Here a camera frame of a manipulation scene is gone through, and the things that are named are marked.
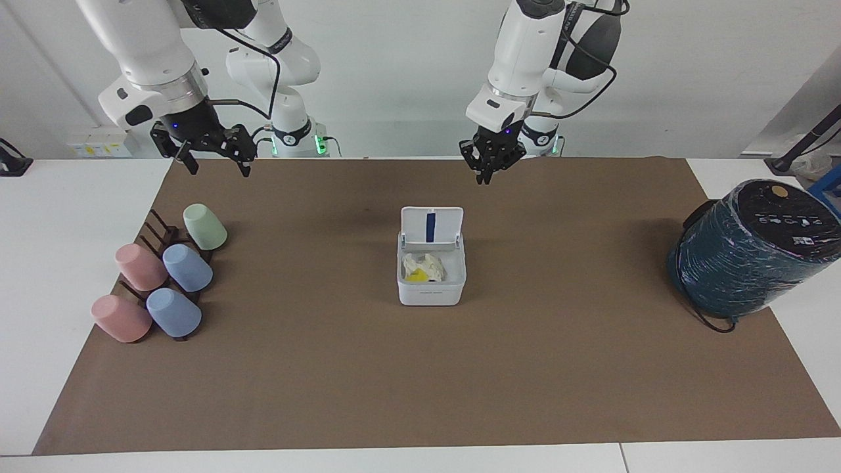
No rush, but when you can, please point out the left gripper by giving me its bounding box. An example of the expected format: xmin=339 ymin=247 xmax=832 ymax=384
xmin=459 ymin=118 xmax=528 ymax=186

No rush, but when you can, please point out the white wall socket strip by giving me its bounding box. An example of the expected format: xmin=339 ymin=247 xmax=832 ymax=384
xmin=65 ymin=129 xmax=134 ymax=159

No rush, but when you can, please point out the plastic-wrapped round black appliance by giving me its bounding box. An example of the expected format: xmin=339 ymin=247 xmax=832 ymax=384
xmin=666 ymin=178 xmax=841 ymax=321

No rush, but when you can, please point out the dark brown cup rack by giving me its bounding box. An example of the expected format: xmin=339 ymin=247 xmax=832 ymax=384
xmin=120 ymin=208 xmax=215 ymax=343

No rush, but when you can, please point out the black appliance cable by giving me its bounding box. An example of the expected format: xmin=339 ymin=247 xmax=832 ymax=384
xmin=677 ymin=199 xmax=739 ymax=334

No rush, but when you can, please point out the black stand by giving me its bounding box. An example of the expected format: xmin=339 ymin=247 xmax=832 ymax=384
xmin=764 ymin=104 xmax=841 ymax=176
xmin=0 ymin=137 xmax=34 ymax=177

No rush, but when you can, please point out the green cup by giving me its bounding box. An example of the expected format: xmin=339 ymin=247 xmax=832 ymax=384
xmin=182 ymin=203 xmax=229 ymax=252

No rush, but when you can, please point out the blue cup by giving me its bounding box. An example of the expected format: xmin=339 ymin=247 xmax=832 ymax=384
xmin=162 ymin=243 xmax=214 ymax=293
xmin=145 ymin=287 xmax=203 ymax=339

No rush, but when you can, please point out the white trash can lid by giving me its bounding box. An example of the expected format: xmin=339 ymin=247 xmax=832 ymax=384
xmin=399 ymin=206 xmax=465 ymax=249

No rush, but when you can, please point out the crumpled white paper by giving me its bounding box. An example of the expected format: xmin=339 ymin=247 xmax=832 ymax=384
xmin=401 ymin=253 xmax=448 ymax=283

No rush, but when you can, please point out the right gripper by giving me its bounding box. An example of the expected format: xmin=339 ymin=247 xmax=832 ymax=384
xmin=150 ymin=100 xmax=258 ymax=179

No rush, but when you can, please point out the white trash can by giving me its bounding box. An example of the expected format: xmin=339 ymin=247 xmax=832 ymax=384
xmin=396 ymin=206 xmax=468 ymax=307

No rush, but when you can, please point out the pink cup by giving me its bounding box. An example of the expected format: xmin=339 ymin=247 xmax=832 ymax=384
xmin=114 ymin=242 xmax=170 ymax=292
xmin=90 ymin=294 xmax=154 ymax=344

